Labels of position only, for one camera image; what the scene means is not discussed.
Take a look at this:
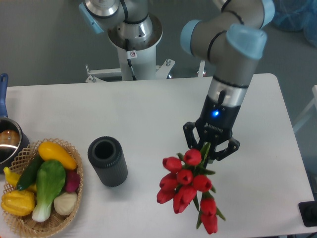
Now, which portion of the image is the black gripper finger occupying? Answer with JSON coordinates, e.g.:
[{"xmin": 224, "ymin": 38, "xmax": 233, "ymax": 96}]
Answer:
[
  {"xmin": 183, "ymin": 122, "xmax": 201, "ymax": 149},
  {"xmin": 209, "ymin": 138, "xmax": 240, "ymax": 161}
]

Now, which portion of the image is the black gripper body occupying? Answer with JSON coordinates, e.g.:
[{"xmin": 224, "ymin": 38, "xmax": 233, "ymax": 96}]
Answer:
[{"xmin": 195, "ymin": 96, "xmax": 241, "ymax": 146}]

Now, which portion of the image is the red tulip bouquet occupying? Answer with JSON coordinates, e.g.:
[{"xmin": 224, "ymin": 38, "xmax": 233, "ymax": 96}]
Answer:
[{"xmin": 157, "ymin": 143, "xmax": 225, "ymax": 235}]

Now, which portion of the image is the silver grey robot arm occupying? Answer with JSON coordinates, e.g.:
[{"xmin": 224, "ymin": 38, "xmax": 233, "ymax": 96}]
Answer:
[{"xmin": 79, "ymin": 0, "xmax": 275, "ymax": 163}]

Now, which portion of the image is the dark grey ribbed vase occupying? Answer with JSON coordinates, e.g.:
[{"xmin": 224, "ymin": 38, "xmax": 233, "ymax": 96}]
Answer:
[{"xmin": 88, "ymin": 136, "xmax": 128, "ymax": 187}]

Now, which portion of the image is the black device at edge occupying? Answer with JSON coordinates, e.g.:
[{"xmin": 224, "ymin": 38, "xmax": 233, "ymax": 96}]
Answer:
[{"xmin": 298, "ymin": 201, "xmax": 317, "ymax": 227}]

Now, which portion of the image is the purple red radish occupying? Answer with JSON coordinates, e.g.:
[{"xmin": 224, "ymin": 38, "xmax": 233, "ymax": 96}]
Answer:
[{"xmin": 64, "ymin": 171, "xmax": 80, "ymax": 192}]

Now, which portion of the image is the blue plastic bag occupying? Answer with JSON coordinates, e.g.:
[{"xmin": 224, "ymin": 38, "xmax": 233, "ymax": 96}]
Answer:
[{"xmin": 272, "ymin": 0, "xmax": 317, "ymax": 47}]

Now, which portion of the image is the yellow squash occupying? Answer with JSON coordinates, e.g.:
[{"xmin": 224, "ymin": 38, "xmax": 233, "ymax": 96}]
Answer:
[{"xmin": 38, "ymin": 141, "xmax": 77, "ymax": 170}]

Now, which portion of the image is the white garlic bulb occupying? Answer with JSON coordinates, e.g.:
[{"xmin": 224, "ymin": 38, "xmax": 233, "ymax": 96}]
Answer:
[{"xmin": 53, "ymin": 192, "xmax": 77, "ymax": 216}]

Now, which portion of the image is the green bok choy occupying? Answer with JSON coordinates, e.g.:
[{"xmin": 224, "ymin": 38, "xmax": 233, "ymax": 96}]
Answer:
[{"xmin": 32, "ymin": 160, "xmax": 66, "ymax": 222}]

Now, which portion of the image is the dark green cucumber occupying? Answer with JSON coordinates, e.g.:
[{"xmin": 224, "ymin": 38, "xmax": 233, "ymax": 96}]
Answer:
[{"xmin": 16, "ymin": 154, "xmax": 44, "ymax": 191}]

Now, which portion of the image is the small yellow gourd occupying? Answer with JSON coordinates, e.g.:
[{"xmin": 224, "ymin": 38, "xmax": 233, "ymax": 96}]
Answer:
[{"xmin": 3, "ymin": 167, "xmax": 37, "ymax": 193}]

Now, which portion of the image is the yellow bell pepper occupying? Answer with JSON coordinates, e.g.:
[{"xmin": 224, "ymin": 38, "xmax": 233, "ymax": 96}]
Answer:
[{"xmin": 1, "ymin": 190, "xmax": 35, "ymax": 216}]

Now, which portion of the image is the woven wicker basket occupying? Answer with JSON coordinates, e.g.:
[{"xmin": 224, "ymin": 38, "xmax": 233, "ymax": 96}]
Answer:
[{"xmin": 1, "ymin": 138, "xmax": 84, "ymax": 238}]

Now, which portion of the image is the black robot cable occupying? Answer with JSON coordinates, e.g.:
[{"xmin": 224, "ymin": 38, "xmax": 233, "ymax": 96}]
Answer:
[{"xmin": 125, "ymin": 38, "xmax": 137, "ymax": 81}]

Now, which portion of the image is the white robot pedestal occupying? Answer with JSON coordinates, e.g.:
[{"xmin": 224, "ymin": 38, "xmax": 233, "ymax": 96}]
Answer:
[{"xmin": 86, "ymin": 13, "xmax": 175, "ymax": 82}]

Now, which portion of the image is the blue handled saucepan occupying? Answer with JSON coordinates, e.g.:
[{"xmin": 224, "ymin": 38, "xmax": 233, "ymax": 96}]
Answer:
[{"xmin": 0, "ymin": 73, "xmax": 30, "ymax": 174}]

